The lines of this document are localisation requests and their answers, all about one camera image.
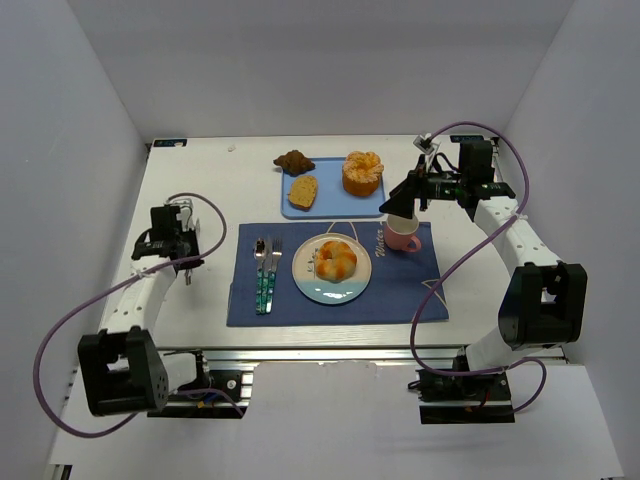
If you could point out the aluminium frame rail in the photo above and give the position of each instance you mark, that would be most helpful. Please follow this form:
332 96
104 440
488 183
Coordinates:
321 354

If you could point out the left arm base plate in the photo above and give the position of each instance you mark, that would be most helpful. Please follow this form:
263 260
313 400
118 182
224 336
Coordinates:
227 396

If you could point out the dark blue placemat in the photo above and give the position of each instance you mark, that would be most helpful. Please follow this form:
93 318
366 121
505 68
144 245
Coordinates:
399 280

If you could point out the cream and blue plate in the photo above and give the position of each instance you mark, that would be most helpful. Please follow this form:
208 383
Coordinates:
325 292

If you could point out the silver knife teal handle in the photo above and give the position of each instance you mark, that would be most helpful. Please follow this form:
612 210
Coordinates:
266 269

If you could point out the light blue plastic tray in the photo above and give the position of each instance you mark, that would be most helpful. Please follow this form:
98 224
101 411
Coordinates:
332 200

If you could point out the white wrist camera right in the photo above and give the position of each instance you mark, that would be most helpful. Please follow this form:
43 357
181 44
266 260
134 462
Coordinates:
426 145

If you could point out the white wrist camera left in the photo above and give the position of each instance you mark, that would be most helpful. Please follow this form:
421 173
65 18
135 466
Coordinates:
185 216

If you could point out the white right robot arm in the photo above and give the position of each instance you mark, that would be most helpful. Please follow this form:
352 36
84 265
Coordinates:
544 302

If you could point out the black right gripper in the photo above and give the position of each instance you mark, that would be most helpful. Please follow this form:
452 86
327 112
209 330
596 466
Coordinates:
422 185

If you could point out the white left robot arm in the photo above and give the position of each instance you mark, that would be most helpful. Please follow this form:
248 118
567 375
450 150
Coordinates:
122 369

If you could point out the round orange white bun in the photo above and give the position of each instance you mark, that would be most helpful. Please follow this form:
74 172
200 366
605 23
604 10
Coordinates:
335 261

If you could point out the pink mug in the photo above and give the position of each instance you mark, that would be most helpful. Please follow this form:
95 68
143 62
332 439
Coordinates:
400 233

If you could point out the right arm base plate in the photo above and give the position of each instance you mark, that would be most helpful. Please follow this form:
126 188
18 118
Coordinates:
444 400

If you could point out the silver spoon teal handle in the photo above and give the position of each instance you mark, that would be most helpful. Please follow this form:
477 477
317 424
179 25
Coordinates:
259 256

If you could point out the blue label sticker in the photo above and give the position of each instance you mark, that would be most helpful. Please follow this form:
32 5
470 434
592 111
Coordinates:
169 143

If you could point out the silver fork teal handle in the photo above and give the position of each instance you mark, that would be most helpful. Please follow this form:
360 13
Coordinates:
276 255

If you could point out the large orange muffin bread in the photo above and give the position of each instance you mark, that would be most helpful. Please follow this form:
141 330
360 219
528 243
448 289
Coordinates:
362 173

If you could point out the dark brown bread piece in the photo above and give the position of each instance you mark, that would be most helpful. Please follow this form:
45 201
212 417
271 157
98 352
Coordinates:
294 163

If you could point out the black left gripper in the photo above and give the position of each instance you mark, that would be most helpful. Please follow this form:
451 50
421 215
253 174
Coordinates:
186 262

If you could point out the sliced brown bread loaf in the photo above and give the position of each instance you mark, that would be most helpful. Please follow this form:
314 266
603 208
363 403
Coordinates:
303 192

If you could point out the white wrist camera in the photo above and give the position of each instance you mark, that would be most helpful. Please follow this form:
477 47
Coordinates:
185 216
426 145

